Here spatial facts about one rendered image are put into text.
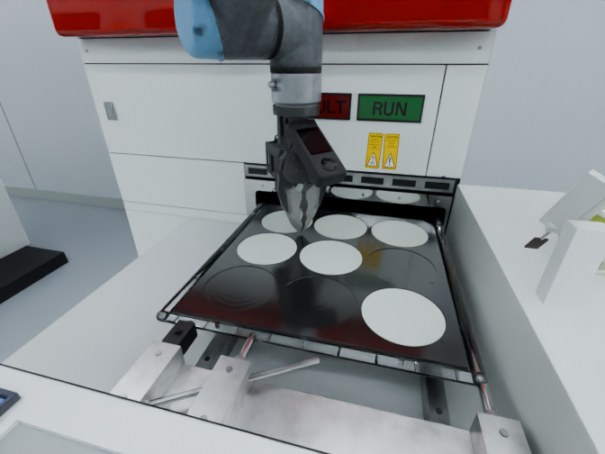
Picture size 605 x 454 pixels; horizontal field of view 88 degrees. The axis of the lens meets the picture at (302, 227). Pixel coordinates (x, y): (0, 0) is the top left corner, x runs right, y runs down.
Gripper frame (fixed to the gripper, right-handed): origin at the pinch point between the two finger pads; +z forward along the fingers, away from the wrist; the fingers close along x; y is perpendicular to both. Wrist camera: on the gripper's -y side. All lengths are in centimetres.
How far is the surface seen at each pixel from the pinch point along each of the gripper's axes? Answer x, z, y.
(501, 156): -170, 25, 71
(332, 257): -1.2, 1.8, -8.3
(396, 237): -14.7, 1.8, -7.9
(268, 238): 5.7, 1.8, 2.0
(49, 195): 110, 86, 312
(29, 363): 41.7, 9.8, -1.9
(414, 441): 6.2, 3.8, -34.3
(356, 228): -10.3, 1.8, -1.9
